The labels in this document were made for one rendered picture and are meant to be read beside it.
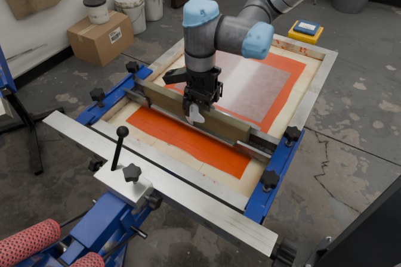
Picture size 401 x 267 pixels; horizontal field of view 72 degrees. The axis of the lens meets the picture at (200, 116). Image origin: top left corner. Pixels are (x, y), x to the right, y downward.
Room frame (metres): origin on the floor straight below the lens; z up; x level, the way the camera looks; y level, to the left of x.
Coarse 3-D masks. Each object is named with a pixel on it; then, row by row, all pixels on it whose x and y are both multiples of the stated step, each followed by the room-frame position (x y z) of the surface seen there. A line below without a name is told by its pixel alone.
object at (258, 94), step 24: (240, 72) 0.85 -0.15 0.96; (264, 72) 0.85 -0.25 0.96; (288, 72) 0.85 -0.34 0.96; (240, 96) 0.71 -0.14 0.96; (264, 96) 0.71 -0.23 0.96; (288, 96) 0.71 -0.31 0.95; (264, 120) 0.60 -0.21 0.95; (192, 144) 0.50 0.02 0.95; (216, 144) 0.50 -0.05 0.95; (240, 168) 0.42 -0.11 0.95
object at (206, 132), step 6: (156, 108) 0.61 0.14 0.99; (162, 108) 0.61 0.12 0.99; (168, 114) 0.59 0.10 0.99; (174, 114) 0.59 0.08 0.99; (180, 120) 0.56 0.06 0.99; (186, 120) 0.56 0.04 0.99; (192, 126) 0.54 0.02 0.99; (198, 126) 0.54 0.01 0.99; (204, 132) 0.52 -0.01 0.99; (210, 132) 0.52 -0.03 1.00; (216, 138) 0.50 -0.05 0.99; (222, 138) 0.49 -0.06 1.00; (228, 144) 0.48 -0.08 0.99; (234, 144) 0.48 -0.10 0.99
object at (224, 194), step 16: (176, 48) 0.96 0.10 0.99; (288, 48) 1.00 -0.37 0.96; (304, 48) 0.96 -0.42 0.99; (320, 48) 0.96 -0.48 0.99; (160, 64) 0.85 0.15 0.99; (320, 80) 0.76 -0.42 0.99; (304, 96) 0.68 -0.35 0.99; (112, 112) 0.62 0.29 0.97; (304, 112) 0.60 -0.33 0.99; (96, 128) 0.54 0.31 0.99; (112, 128) 0.54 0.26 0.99; (128, 144) 0.48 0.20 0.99; (144, 144) 0.48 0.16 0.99; (160, 160) 0.42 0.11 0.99; (176, 160) 0.42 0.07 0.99; (176, 176) 0.38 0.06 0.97; (192, 176) 0.37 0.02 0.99; (208, 176) 0.37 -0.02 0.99; (208, 192) 0.33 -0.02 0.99; (224, 192) 0.33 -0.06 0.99; (240, 208) 0.29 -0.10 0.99
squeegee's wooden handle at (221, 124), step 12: (144, 84) 0.66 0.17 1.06; (156, 84) 0.66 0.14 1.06; (156, 96) 0.63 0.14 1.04; (168, 96) 0.60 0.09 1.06; (180, 96) 0.60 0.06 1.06; (168, 108) 0.60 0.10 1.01; (180, 108) 0.58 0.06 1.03; (216, 120) 0.51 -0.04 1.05; (228, 120) 0.50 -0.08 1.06; (216, 132) 0.51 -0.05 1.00; (228, 132) 0.49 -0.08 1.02; (240, 132) 0.47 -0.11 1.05
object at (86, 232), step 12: (108, 192) 0.30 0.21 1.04; (96, 204) 0.27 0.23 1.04; (108, 204) 0.27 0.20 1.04; (120, 204) 0.27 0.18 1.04; (84, 216) 0.25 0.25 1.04; (96, 216) 0.25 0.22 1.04; (108, 216) 0.25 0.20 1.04; (120, 216) 0.25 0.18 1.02; (84, 228) 0.22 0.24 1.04; (96, 228) 0.22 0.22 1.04; (108, 228) 0.22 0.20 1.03; (84, 240) 0.20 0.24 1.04; (96, 240) 0.20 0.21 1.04; (96, 252) 0.18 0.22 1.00
